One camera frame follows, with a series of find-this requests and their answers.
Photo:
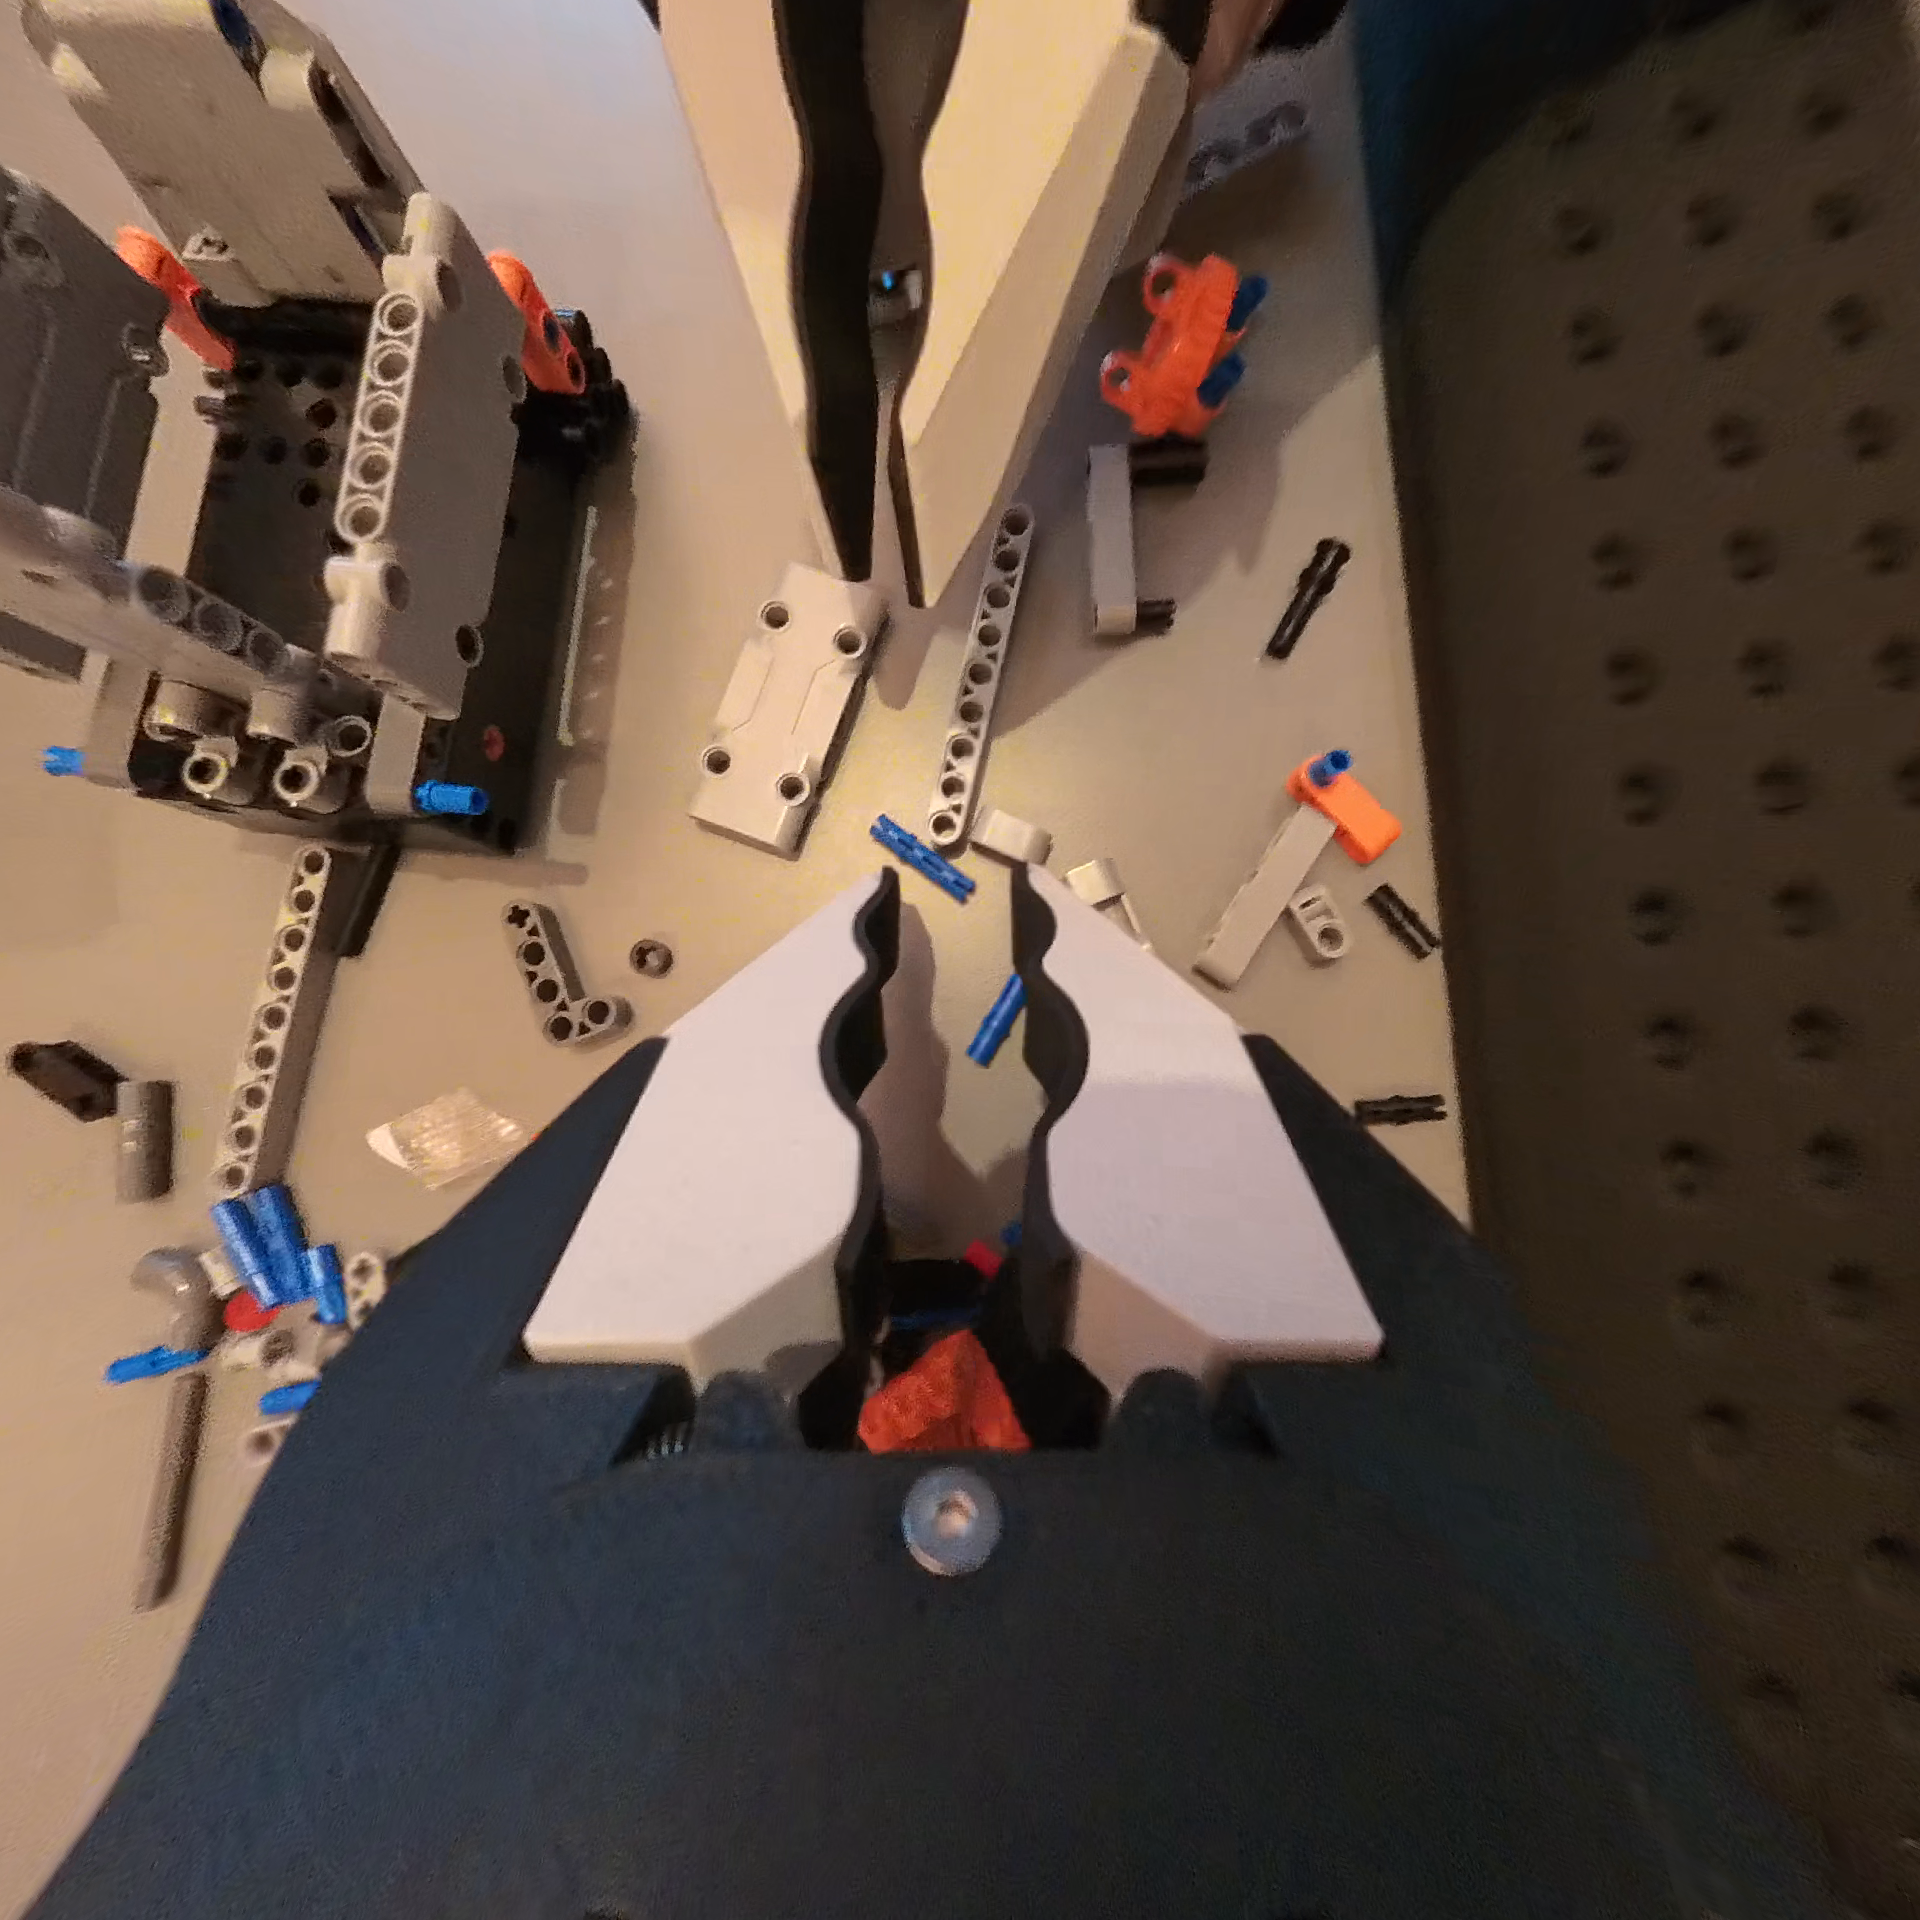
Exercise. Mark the dark grey axle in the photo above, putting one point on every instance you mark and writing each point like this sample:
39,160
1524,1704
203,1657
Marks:
168,1470

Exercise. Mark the black connector piece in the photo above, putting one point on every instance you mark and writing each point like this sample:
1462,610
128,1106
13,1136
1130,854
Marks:
62,1076

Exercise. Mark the grey axle connector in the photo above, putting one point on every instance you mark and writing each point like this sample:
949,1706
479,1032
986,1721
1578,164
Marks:
147,1142

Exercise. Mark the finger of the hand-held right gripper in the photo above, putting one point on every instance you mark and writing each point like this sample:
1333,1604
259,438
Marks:
744,150
1037,224

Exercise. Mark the pile of plastic building pieces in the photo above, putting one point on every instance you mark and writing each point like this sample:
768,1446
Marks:
263,1244

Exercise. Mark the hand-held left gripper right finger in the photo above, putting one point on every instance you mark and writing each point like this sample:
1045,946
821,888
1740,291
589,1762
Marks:
1214,1200

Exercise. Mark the long blue ribbed pin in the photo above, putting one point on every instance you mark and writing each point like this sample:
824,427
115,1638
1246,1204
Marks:
926,857

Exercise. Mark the black perforated panel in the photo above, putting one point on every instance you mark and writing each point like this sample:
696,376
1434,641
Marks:
1652,751

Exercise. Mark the grey black robot model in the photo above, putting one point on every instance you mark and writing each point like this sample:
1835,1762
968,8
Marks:
436,450

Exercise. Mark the grey beam with blue pins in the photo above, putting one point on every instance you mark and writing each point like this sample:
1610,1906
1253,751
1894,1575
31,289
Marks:
990,674

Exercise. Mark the orange gear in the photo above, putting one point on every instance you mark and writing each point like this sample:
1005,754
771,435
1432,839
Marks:
1184,353

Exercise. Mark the long grey beam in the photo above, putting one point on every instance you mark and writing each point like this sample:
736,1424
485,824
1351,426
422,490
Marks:
277,1019

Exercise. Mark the grey flat panel piece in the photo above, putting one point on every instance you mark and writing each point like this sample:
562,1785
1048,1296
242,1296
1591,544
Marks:
788,704

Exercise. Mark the black angled beam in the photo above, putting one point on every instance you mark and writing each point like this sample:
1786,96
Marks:
558,983

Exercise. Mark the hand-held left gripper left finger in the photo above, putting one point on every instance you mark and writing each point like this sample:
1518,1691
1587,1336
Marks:
691,1200

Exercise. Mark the light grey connector pieces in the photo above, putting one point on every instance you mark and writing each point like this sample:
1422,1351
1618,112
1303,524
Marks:
1014,835

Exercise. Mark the grey frame with black pins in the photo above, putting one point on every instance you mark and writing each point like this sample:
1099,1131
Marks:
1118,540

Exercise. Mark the orange blue connector piece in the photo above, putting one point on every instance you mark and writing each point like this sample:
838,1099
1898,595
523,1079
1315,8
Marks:
1347,809

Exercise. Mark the black pin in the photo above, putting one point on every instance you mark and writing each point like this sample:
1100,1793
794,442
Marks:
1309,600
1403,918
1399,1108

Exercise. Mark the short light grey beam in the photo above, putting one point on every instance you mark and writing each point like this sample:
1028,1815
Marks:
1267,902

